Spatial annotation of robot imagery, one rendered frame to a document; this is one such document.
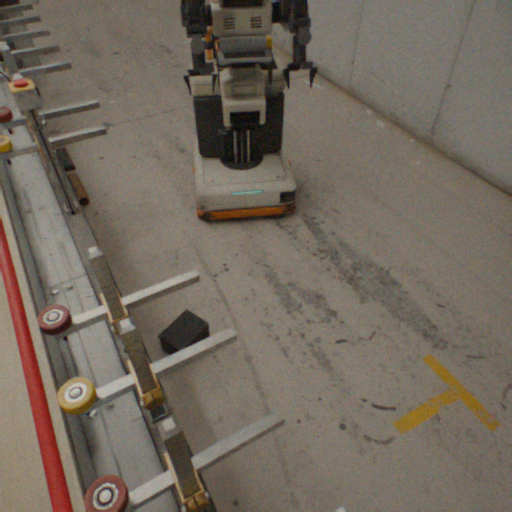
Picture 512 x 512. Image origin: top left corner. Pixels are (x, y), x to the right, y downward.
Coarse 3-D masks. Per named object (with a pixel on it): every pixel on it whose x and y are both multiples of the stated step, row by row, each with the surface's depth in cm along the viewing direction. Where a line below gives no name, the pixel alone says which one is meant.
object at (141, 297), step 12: (180, 276) 133; (192, 276) 133; (156, 288) 130; (168, 288) 131; (180, 288) 133; (132, 300) 127; (144, 300) 129; (96, 312) 124; (72, 324) 121; (84, 324) 123; (60, 336) 121
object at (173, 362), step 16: (224, 336) 118; (176, 352) 115; (192, 352) 115; (208, 352) 117; (160, 368) 112; (176, 368) 114; (112, 384) 109; (128, 384) 109; (96, 400) 106; (80, 416) 106
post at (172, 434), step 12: (168, 420) 73; (168, 432) 72; (180, 432) 73; (168, 444) 73; (180, 444) 76; (180, 456) 79; (180, 468) 82; (192, 468) 85; (180, 480) 86; (192, 480) 89; (192, 492) 94
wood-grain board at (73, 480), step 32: (0, 192) 155; (0, 288) 125; (0, 320) 117; (32, 320) 117; (0, 352) 110; (0, 384) 104; (0, 416) 99; (64, 416) 101; (0, 448) 94; (32, 448) 94; (64, 448) 94; (0, 480) 90; (32, 480) 90
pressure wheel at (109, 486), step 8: (96, 480) 89; (104, 480) 89; (112, 480) 89; (120, 480) 89; (96, 488) 88; (104, 488) 88; (112, 488) 88; (120, 488) 88; (88, 496) 87; (96, 496) 87; (104, 496) 86; (112, 496) 87; (120, 496) 87; (128, 496) 89; (88, 504) 86; (96, 504) 86; (104, 504) 86; (112, 504) 86; (120, 504) 86
